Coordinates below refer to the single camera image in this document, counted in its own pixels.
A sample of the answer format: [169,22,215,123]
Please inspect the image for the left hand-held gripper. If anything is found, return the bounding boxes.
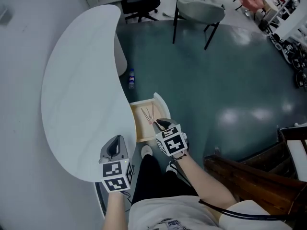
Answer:
[98,134,134,193]

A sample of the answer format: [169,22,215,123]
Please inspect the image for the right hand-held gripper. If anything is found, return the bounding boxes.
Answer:
[153,118,189,157]

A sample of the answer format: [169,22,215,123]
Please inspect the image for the large white wooden drawer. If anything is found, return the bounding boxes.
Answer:
[129,92,172,143]

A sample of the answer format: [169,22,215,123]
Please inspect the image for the person's right forearm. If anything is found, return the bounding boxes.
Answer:
[176,153,238,210]

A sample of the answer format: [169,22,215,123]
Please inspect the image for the person's left forearm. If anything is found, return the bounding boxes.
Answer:
[100,191,127,230]

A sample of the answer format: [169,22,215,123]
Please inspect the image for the white curved table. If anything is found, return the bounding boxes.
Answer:
[41,4,137,183]

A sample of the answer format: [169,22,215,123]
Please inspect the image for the person's white shoe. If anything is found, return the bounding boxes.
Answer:
[141,144,154,160]
[165,163,178,175]

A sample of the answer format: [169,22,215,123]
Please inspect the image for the person's black trousers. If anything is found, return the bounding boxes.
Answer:
[131,153,199,205]

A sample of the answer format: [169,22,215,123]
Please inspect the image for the clear plastic bottle blue label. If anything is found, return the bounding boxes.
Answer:
[128,68,136,90]

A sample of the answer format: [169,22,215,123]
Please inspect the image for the white printed t-shirt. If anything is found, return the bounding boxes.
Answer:
[128,195,293,230]

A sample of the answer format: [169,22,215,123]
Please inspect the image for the grey-green chair with black legs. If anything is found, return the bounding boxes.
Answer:
[172,0,226,51]

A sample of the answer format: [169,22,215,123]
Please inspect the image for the black office chair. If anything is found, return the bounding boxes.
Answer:
[121,0,161,24]

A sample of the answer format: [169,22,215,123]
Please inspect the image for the pile of black floor devices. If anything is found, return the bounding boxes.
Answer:
[267,31,307,90]

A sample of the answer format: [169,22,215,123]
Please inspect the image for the dark wrist bracelet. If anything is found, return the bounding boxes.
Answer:
[169,152,188,164]

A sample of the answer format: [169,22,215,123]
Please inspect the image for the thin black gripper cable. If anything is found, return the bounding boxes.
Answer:
[121,190,133,205]

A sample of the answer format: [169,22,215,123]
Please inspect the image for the dark blue gripper cable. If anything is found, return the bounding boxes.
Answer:
[198,199,298,222]

